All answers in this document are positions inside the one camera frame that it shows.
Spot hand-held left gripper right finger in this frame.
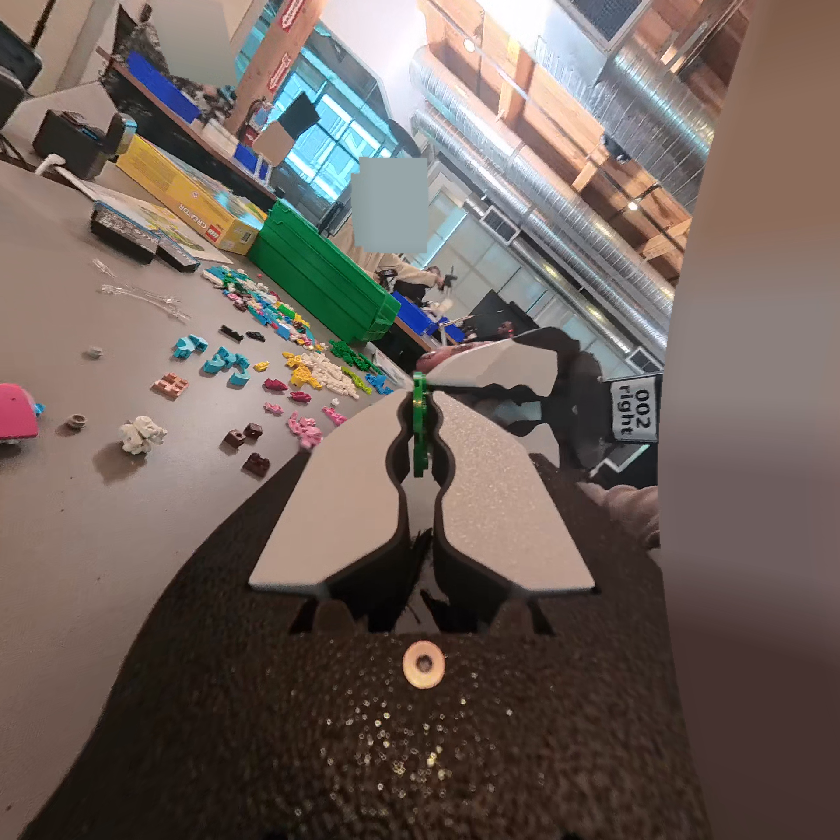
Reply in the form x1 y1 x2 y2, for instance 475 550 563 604
433 392 597 599

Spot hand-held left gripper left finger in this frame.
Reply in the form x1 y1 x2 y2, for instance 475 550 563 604
249 392 411 599

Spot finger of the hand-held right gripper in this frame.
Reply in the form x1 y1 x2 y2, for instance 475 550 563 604
425 336 560 398
451 386 560 438

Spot green lego plate assembly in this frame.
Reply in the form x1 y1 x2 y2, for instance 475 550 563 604
412 372 437 479

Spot group of green lego pieces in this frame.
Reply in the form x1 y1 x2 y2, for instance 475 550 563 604
328 338 375 374

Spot person's right forearm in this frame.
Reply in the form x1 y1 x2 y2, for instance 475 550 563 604
577 482 660 552

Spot pile of mixed lego pieces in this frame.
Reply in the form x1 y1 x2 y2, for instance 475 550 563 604
200 264 398 454

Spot pink teal lego animal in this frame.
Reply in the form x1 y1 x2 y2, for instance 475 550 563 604
0 384 46 447

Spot yellow lego box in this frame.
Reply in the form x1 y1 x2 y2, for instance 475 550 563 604
117 134 269 257

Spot person's right hand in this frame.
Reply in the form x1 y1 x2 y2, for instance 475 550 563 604
415 340 511 373

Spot blue storage bin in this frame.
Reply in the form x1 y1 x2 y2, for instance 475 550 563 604
234 141 273 181
394 295 447 336
126 51 201 124

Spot group of azure curved pieces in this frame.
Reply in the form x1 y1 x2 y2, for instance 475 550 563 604
172 335 252 389

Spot silver air ducts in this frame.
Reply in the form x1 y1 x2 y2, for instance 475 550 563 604
410 46 716 349

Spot stack of green storage bins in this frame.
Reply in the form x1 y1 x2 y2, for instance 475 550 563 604
248 199 401 343

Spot black battery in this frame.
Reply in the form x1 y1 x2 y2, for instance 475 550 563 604
90 200 161 263
156 239 201 273

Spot instruction booklet green picture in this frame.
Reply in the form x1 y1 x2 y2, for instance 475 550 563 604
66 177 234 265

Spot red fire extinguisher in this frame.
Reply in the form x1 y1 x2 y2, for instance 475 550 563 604
241 97 273 147

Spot wooden desk with bins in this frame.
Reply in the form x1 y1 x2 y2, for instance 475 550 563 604
98 49 280 201

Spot wooden column red signs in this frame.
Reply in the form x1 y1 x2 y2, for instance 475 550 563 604
226 0 329 142

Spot small dark grey charger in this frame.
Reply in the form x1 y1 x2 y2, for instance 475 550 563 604
33 108 139 181

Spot white cable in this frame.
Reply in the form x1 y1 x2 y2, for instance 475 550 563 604
34 153 83 188

